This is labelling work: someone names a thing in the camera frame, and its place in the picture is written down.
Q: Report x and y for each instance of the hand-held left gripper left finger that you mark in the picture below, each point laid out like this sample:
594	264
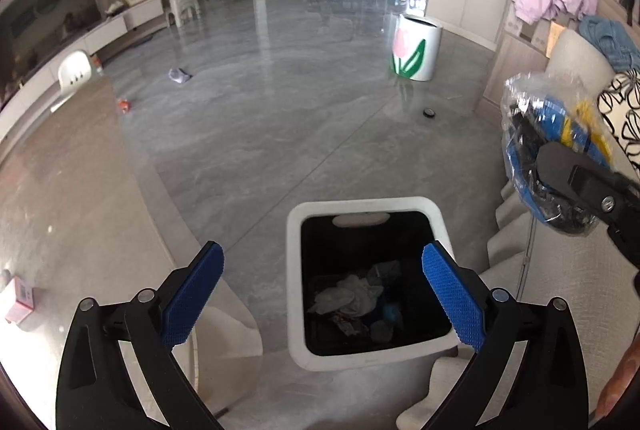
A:
195	295

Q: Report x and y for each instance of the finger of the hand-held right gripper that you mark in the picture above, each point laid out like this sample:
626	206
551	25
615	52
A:
575	170

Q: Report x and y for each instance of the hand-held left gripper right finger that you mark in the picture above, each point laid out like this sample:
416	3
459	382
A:
452	295

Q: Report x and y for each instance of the clear bag with blue yellow pieces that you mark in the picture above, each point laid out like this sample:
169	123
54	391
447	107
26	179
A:
540	110

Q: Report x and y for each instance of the grey packet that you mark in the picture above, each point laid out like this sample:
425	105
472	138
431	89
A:
385	271

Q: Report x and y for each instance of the white square trash bin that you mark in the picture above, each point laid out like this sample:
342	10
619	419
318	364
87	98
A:
295	285

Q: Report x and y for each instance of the person's right forearm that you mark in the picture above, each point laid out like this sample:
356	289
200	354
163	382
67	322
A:
620	385

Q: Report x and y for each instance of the black white patterned cushion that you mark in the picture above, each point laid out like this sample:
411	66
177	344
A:
622	110

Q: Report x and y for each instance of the beige sofa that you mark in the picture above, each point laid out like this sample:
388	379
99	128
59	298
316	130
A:
565	290

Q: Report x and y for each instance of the beige side cabinet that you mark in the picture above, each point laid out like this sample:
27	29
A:
520	70

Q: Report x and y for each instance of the blue denim garment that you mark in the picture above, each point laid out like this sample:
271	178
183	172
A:
607	38

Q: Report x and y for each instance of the pink box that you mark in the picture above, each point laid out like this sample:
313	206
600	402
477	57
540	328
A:
17	297

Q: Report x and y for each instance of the white bin with tulip print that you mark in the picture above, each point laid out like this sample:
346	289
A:
422	45

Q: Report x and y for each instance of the small orange toy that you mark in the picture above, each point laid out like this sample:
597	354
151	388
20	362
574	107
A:
124	105

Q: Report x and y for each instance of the grey cloth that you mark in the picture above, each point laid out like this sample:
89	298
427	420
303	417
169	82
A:
180	76

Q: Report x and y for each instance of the white television cabinet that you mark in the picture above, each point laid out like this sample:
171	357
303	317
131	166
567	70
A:
107	33

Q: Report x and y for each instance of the white plastic stool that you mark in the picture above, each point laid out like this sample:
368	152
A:
185	8

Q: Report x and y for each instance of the dark basket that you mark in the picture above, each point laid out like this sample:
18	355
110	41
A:
115	8

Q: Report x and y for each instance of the large black television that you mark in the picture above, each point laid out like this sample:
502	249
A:
45	25

